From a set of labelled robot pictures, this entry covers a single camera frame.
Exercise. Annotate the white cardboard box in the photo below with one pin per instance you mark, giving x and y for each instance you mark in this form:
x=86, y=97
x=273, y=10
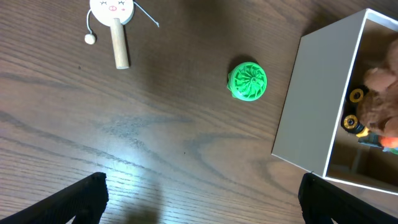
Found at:
x=329, y=63

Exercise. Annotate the wooden pig face drum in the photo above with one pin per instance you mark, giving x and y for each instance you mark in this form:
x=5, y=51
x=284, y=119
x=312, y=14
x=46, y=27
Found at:
x=114, y=14

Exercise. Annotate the brown plush bear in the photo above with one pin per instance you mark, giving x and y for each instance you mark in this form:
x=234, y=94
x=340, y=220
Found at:
x=378, y=109

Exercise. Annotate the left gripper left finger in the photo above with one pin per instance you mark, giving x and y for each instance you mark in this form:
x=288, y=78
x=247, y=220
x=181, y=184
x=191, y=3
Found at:
x=82, y=202

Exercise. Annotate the green round spinning top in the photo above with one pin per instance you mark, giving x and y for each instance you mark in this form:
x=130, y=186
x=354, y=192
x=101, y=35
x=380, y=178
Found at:
x=247, y=81

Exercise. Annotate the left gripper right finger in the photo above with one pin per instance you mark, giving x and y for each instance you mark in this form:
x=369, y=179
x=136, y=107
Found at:
x=322, y=202

